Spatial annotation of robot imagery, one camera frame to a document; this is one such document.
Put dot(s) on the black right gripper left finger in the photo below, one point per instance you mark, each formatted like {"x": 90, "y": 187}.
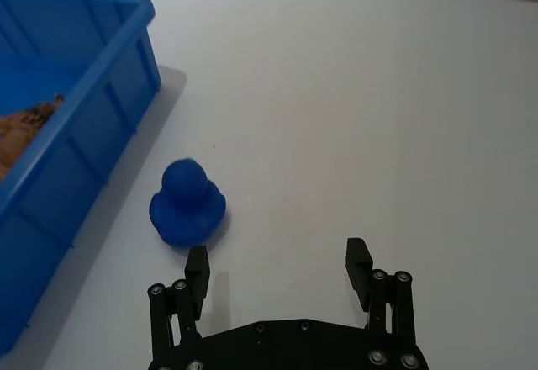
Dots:
{"x": 194, "y": 286}

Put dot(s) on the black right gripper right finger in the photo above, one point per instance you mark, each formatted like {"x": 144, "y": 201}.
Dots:
{"x": 380, "y": 298}

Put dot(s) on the blue rubber duck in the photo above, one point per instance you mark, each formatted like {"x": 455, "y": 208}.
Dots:
{"x": 187, "y": 204}

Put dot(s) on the blue plastic bin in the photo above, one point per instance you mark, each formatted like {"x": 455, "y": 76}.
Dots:
{"x": 63, "y": 143}

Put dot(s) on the brown plush toy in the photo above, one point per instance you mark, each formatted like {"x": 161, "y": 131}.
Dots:
{"x": 23, "y": 132}

